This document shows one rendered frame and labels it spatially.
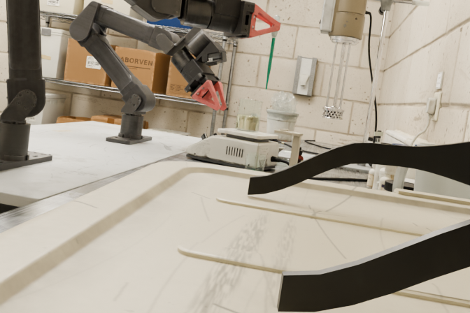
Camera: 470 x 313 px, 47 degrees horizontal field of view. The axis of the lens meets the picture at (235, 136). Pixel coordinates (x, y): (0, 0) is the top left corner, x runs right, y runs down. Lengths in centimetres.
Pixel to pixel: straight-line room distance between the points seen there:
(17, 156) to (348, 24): 104
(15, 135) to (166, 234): 87
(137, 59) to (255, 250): 347
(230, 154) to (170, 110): 261
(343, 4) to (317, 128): 212
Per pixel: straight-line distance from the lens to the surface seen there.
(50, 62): 388
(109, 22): 160
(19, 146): 102
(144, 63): 359
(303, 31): 377
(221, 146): 131
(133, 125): 155
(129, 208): 18
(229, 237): 16
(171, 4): 103
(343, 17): 168
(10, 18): 102
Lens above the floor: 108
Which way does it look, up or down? 5 degrees down
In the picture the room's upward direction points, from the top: 8 degrees clockwise
